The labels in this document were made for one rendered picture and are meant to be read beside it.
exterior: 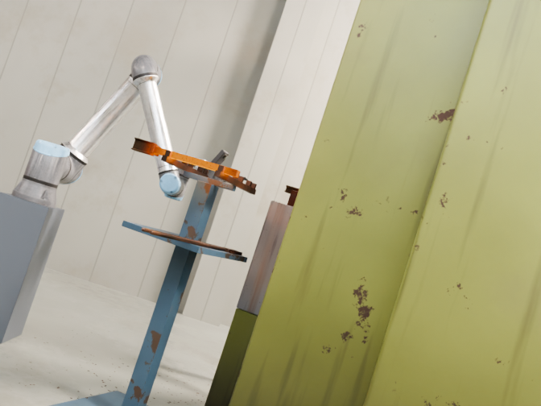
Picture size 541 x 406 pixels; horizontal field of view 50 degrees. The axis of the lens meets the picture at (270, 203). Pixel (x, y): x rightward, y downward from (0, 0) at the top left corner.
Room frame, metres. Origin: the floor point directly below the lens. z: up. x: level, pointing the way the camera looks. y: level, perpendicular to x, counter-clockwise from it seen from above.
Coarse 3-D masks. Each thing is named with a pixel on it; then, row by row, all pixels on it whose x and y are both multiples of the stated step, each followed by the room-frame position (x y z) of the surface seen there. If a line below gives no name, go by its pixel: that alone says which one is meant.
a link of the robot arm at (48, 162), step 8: (40, 144) 2.51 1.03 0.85; (48, 144) 2.51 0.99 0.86; (56, 144) 2.61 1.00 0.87; (32, 152) 2.53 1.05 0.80; (40, 152) 2.50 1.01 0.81; (48, 152) 2.50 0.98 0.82; (56, 152) 2.52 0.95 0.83; (64, 152) 2.55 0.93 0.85; (32, 160) 2.51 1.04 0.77; (40, 160) 2.50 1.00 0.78; (48, 160) 2.51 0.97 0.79; (56, 160) 2.53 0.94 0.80; (64, 160) 2.57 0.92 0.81; (32, 168) 2.51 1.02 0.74; (40, 168) 2.50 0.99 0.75; (48, 168) 2.51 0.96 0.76; (56, 168) 2.54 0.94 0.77; (64, 168) 2.60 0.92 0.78; (32, 176) 2.50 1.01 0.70; (40, 176) 2.50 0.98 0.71; (48, 176) 2.52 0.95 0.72; (56, 176) 2.55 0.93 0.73; (64, 176) 2.65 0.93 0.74; (56, 184) 2.57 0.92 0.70
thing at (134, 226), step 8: (128, 224) 1.91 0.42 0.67; (136, 224) 1.93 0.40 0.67; (144, 232) 1.89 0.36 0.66; (168, 232) 2.12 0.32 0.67; (168, 240) 1.85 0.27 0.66; (176, 240) 1.84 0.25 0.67; (184, 248) 1.83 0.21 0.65; (192, 248) 1.82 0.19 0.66; (200, 248) 1.82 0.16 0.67; (208, 248) 1.89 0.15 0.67; (216, 256) 1.94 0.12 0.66; (224, 256) 1.99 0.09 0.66; (232, 256) 2.05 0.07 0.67; (240, 256) 2.12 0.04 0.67
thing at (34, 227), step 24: (0, 192) 2.47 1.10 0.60; (0, 216) 2.46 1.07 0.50; (24, 216) 2.47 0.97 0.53; (48, 216) 2.50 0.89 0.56; (0, 240) 2.47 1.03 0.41; (24, 240) 2.47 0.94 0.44; (48, 240) 2.61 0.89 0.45; (0, 264) 2.47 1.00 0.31; (24, 264) 2.47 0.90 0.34; (0, 288) 2.47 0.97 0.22; (24, 288) 2.52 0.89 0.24; (0, 312) 2.47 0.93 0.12; (24, 312) 2.62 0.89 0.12; (0, 336) 2.47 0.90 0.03
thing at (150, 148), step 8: (136, 144) 2.02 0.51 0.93; (144, 144) 2.01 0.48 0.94; (152, 144) 1.98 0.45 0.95; (144, 152) 2.00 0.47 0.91; (152, 152) 1.98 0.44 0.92; (160, 152) 1.98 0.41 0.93; (176, 152) 1.96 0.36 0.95; (184, 160) 1.94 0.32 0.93; (192, 160) 1.93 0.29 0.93; (200, 160) 1.92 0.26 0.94; (208, 168) 1.93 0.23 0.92; (216, 168) 1.90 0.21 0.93; (232, 168) 1.88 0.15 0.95
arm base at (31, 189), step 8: (24, 176) 2.52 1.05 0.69; (24, 184) 2.50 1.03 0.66; (32, 184) 2.50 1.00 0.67; (40, 184) 2.51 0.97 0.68; (48, 184) 2.53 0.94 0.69; (16, 192) 2.50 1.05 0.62; (24, 192) 2.49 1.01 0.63; (32, 192) 2.49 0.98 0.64; (40, 192) 2.50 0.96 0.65; (48, 192) 2.53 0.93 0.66; (32, 200) 2.49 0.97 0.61; (40, 200) 2.50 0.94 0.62; (48, 200) 2.53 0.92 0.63; (56, 200) 2.60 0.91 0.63
